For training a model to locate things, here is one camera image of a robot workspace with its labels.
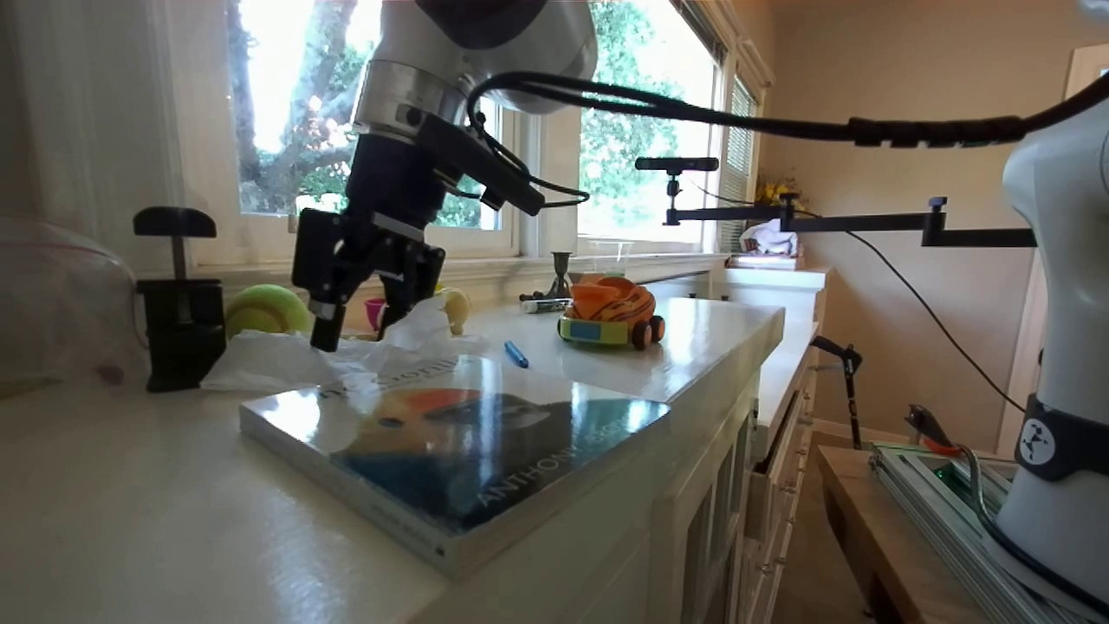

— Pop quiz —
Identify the black stereo camera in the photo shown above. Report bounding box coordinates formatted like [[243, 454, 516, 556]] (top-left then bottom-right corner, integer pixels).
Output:
[[635, 157, 716, 176]]

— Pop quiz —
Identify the blue pen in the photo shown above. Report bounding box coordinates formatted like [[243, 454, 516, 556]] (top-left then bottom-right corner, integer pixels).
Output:
[[503, 340, 530, 368]]

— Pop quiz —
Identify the glossy book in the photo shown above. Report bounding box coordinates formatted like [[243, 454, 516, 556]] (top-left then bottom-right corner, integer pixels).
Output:
[[238, 358, 670, 574]]

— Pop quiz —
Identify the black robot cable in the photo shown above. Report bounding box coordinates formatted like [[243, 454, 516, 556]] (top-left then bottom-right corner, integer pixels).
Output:
[[466, 65, 1109, 154]]

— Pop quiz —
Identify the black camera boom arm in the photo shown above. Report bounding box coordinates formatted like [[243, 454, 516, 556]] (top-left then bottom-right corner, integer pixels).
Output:
[[664, 193, 1035, 245]]

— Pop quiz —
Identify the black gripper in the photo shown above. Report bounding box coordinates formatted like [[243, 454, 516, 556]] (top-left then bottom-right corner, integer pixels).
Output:
[[291, 136, 442, 349]]

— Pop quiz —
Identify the white paper napkin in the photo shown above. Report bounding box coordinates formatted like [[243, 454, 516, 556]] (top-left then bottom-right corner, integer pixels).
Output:
[[200, 296, 482, 400]]

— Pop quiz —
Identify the yellow plush toy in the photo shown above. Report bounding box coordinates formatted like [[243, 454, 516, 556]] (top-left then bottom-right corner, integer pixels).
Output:
[[363, 292, 467, 336]]

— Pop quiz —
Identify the white cabinet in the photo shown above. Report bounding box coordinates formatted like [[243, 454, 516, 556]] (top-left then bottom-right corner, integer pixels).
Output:
[[425, 269, 826, 624]]

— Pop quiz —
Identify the black clamp mount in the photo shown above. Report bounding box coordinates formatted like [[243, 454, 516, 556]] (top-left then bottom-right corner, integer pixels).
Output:
[[133, 204, 224, 390]]

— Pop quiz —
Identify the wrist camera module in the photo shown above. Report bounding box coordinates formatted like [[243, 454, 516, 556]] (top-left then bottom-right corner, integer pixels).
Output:
[[417, 114, 544, 216]]

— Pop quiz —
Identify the yellow tennis ball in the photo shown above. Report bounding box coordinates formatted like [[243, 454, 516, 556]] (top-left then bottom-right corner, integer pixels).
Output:
[[224, 285, 313, 336]]

